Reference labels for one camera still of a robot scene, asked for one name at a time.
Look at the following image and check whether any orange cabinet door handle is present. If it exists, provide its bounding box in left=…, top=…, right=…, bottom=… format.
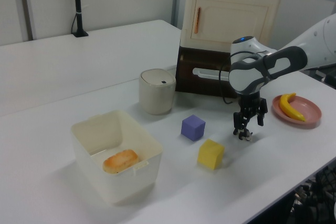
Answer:
left=193, top=7, right=203, bottom=35

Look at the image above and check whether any white drawer handle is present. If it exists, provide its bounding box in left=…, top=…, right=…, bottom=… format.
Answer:
left=192, top=67, right=232, bottom=80

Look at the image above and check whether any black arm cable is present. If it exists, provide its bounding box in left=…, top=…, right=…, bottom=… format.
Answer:
left=218, top=50, right=274, bottom=105

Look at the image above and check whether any cream plastic bin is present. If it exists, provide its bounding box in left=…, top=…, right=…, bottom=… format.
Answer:
left=70, top=110, right=164, bottom=205

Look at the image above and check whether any cream toy cabinet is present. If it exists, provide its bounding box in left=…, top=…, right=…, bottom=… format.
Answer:
left=180, top=0, right=284, bottom=53

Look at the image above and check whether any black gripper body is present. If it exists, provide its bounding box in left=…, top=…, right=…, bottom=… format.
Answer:
left=237, top=91, right=267, bottom=118

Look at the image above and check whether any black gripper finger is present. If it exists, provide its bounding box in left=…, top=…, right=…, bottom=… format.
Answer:
left=232, top=110, right=250, bottom=139
left=256, top=99, right=269, bottom=127

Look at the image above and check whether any pink plate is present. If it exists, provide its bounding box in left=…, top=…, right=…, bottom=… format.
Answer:
left=271, top=94, right=322, bottom=130

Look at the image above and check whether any cream lidded trash can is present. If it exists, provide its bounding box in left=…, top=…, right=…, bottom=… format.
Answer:
left=138, top=68, right=177, bottom=116

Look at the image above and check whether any purple foam cube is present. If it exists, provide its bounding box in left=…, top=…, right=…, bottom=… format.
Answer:
left=181, top=114, right=206, bottom=142

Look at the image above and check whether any toasted bread slice toy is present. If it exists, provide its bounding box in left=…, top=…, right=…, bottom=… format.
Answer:
left=102, top=149, right=139, bottom=174

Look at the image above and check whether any yellow banana toy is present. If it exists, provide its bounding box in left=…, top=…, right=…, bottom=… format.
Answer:
left=278, top=92, right=307, bottom=122

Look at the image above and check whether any brown wooden drawer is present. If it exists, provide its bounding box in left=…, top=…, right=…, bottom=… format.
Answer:
left=175, top=45, right=239, bottom=99

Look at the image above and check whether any black camera pole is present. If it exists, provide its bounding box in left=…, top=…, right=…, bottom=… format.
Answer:
left=71, top=0, right=89, bottom=38

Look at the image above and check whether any black equipment under table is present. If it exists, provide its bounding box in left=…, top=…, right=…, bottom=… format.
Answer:
left=290, top=155, right=336, bottom=224

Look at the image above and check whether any small panda toy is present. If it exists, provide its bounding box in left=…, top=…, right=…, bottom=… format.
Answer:
left=241, top=129, right=254, bottom=143

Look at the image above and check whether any yellow foam cube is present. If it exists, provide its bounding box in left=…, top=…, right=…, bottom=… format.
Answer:
left=197, top=138, right=225, bottom=170

